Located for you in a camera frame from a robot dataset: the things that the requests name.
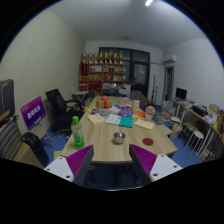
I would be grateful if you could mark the wooden shelf unit with trophies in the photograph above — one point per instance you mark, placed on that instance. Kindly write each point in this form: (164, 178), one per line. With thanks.
(100, 75)

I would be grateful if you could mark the tan carton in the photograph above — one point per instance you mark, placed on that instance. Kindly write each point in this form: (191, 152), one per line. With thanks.
(136, 105)

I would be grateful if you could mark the ceiling light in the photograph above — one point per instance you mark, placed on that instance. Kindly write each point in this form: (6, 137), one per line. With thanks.
(148, 2)

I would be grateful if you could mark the black computer monitor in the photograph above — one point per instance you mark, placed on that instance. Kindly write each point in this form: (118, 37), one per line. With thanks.
(181, 93)

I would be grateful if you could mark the pink box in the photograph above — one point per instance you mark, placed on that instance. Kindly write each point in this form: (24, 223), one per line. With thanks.
(123, 106)

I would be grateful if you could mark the teal book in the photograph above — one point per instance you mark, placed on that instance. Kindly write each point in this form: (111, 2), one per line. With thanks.
(126, 122)

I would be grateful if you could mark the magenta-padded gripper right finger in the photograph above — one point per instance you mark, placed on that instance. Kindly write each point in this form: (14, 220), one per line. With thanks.
(160, 166)

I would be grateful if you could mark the black office chair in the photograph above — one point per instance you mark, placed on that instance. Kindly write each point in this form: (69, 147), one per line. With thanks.
(60, 110)

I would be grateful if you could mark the small white table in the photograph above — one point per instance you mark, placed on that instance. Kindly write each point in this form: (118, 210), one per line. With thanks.
(80, 94)

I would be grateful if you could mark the yellow gift box, red ribbon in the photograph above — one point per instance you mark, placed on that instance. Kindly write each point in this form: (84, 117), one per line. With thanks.
(104, 103)

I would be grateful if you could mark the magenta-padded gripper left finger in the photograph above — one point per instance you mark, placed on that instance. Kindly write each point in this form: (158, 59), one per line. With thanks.
(63, 168)

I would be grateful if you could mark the beige notebook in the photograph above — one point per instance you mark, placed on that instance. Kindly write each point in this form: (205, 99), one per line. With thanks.
(95, 119)
(144, 124)

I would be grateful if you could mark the small steel cup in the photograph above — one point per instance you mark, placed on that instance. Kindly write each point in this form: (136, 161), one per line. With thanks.
(119, 137)

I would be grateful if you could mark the pink flower bouquet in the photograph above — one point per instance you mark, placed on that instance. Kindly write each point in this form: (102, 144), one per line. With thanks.
(150, 110)

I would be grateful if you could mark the orange book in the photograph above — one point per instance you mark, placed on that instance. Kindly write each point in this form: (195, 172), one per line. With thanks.
(139, 115)

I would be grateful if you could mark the dark panel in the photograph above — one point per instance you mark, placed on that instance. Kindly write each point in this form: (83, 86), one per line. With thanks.
(6, 96)

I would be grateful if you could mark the white wall air conditioner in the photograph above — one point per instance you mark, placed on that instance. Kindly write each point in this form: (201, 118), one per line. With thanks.
(170, 59)

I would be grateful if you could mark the brown chair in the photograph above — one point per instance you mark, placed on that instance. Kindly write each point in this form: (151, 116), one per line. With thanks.
(138, 96)

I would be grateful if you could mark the white round stool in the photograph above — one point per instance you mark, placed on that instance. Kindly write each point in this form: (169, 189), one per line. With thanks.
(197, 134)

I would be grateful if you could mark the black mesh chair back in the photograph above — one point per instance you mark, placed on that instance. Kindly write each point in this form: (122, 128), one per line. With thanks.
(35, 146)

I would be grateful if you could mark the blue colourful book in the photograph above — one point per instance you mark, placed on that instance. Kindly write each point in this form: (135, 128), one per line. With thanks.
(125, 113)

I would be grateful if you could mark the long cluttered side desk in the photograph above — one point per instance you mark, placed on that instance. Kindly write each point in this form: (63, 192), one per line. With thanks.
(200, 115)

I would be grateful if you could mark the green tea bottle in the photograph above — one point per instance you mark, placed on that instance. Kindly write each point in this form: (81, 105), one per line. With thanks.
(78, 135)

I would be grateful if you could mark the flat round red coaster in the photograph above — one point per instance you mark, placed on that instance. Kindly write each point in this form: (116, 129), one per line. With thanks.
(148, 141)

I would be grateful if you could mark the striped grey chair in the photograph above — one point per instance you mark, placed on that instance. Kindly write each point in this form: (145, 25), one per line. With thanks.
(9, 140)

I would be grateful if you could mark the purple sign board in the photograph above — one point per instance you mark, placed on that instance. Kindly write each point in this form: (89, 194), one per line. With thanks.
(32, 112)

